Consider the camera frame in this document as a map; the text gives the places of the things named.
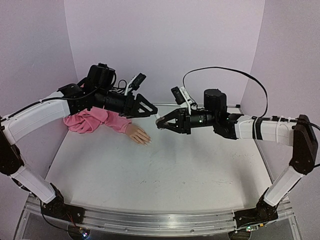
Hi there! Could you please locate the nail polish bottle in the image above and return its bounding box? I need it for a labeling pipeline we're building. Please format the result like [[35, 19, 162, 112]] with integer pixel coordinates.
[[155, 116, 167, 130]]

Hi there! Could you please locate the pink sleeve cloth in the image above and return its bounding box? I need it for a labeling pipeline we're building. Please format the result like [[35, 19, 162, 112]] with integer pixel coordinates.
[[63, 107, 132, 134]]

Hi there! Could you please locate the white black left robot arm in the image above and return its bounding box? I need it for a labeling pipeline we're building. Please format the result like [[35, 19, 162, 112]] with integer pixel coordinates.
[[0, 91, 151, 219]]

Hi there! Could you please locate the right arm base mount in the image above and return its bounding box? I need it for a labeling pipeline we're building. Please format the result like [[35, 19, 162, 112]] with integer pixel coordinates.
[[233, 198, 279, 229]]

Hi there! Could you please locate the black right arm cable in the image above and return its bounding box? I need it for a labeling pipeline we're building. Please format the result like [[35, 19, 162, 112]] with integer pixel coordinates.
[[182, 66, 268, 118]]

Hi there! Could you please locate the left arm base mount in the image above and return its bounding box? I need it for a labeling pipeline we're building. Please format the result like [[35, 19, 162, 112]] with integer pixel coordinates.
[[41, 189, 85, 224]]

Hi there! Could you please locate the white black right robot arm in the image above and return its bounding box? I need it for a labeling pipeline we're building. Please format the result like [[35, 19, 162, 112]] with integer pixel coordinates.
[[155, 108, 318, 207]]

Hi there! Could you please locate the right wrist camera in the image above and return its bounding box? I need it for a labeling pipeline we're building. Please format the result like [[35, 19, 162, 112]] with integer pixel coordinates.
[[171, 86, 197, 112]]

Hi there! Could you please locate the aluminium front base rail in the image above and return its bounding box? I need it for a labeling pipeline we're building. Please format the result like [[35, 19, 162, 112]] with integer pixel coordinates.
[[26, 195, 293, 237]]

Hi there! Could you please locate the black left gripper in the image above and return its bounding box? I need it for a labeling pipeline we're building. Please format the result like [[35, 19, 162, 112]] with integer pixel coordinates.
[[95, 87, 160, 119]]

